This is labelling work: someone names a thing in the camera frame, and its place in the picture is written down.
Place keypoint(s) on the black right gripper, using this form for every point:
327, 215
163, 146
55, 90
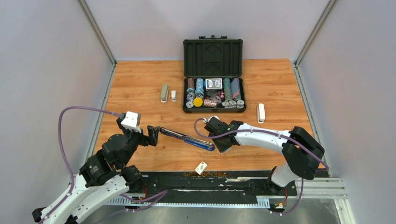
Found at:
221, 148

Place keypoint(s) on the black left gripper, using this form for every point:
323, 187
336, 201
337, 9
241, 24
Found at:
152, 139

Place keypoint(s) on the blue stapler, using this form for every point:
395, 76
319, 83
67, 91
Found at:
188, 139

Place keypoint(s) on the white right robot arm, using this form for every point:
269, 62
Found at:
302, 153

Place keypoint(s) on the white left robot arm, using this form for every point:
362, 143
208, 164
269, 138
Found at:
104, 176

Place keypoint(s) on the grey-green stapler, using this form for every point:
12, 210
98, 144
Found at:
164, 93

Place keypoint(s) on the small white stapler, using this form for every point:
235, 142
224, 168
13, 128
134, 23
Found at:
173, 95

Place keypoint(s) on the yellow poker chip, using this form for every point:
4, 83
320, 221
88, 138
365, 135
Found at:
198, 102

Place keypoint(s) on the blue playing card deck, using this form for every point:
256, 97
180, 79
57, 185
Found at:
213, 84

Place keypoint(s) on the black poker chip case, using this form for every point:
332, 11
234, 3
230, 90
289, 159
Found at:
213, 57

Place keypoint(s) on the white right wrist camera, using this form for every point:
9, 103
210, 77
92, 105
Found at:
210, 118

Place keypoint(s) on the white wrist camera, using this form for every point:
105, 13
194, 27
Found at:
210, 118
131, 121

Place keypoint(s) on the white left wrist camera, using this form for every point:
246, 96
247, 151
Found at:
131, 121

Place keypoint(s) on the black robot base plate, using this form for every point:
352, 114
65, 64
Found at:
213, 187

